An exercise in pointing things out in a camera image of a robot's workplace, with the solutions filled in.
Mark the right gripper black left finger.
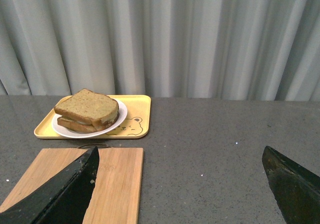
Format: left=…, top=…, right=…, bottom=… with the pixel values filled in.
left=0, top=146, right=100, bottom=224

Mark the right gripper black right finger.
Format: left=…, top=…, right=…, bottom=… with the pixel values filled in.
left=262, top=146, right=320, bottom=224

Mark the white round plate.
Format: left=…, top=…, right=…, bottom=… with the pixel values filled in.
left=51, top=99, right=128, bottom=139

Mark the bread slice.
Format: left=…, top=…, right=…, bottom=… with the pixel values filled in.
left=57, top=114, right=120, bottom=134
left=54, top=88, right=120, bottom=127

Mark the wooden cutting board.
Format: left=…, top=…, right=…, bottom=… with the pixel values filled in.
left=0, top=147, right=144, bottom=224

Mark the yellow bear tray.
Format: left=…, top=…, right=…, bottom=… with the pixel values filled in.
left=34, top=95, right=151, bottom=139

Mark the grey curtain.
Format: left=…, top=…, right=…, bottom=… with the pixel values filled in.
left=0, top=0, right=320, bottom=101

